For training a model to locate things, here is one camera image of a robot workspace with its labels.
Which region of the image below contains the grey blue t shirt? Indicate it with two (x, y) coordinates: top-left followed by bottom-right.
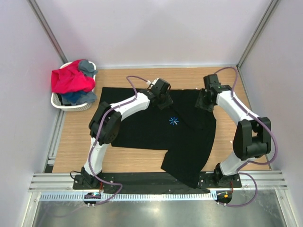
(78, 60), (98, 78)

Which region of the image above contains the red t shirt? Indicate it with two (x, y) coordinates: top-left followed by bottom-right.
(51, 60), (95, 94)

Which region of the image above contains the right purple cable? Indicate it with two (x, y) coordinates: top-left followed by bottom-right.
(213, 67), (278, 208)

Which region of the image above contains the dark blue t shirt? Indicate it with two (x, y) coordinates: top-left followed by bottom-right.
(61, 90), (97, 106)

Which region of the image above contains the black t shirt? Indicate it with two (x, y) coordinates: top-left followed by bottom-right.
(112, 89), (216, 188)

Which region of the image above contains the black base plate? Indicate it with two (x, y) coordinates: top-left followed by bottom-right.
(73, 172), (242, 195)

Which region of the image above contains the white slotted cable duct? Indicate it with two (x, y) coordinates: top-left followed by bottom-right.
(40, 191), (217, 202)

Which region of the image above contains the aluminium frame rail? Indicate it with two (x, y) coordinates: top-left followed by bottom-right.
(28, 170), (287, 192)

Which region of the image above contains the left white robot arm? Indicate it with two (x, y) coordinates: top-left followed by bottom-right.
(77, 78), (173, 189)

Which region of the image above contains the white laundry basket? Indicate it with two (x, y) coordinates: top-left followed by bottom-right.
(51, 61), (97, 112)

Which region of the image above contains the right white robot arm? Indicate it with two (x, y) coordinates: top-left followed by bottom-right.
(196, 74), (272, 187)

